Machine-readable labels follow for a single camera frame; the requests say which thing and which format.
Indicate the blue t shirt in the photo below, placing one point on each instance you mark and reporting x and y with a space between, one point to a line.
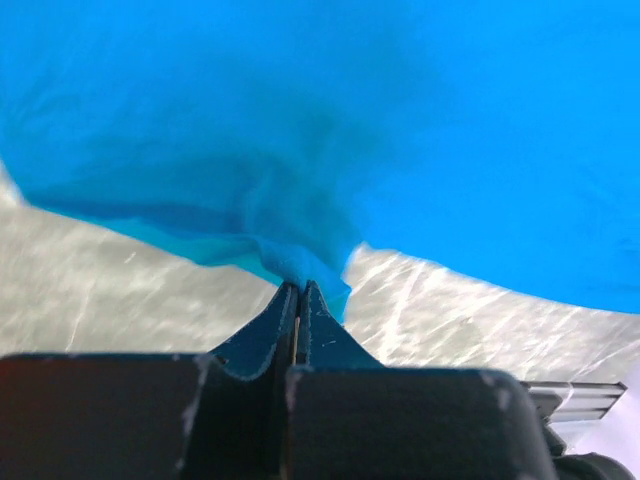
499 139

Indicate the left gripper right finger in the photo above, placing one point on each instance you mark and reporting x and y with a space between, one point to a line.
322 343

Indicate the aluminium frame rail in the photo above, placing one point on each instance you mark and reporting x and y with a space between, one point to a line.
558 402

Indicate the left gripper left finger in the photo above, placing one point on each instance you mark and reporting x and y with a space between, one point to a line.
246 392

